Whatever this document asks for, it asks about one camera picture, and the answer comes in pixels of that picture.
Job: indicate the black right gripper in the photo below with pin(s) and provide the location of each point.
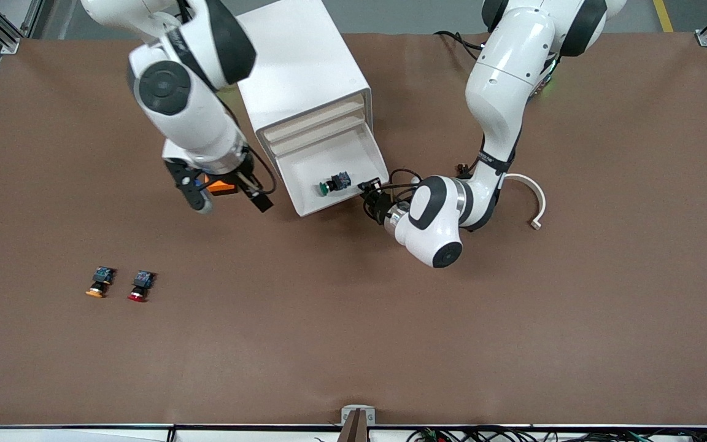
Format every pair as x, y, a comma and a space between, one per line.
247, 183

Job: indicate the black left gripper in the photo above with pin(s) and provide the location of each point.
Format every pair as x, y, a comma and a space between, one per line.
380, 206

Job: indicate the green push button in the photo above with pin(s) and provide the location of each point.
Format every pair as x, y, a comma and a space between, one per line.
334, 184

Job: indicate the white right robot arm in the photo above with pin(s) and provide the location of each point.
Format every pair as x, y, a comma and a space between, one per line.
188, 116

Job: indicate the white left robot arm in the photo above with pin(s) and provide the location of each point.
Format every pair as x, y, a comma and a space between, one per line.
501, 92

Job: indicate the red push button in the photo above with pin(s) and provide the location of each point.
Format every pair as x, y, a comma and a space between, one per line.
140, 287

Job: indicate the orange push button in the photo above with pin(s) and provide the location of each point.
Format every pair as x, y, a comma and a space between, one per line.
99, 285

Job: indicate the orange box with hole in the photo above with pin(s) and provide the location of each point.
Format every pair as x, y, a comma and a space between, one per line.
221, 185

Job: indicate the white rectangular button switch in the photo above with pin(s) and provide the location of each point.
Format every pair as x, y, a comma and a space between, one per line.
462, 168

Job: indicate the grey metal bracket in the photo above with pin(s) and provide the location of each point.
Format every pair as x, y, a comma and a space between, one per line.
347, 411

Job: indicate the white table edge rail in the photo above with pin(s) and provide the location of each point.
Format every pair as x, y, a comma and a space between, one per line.
83, 434

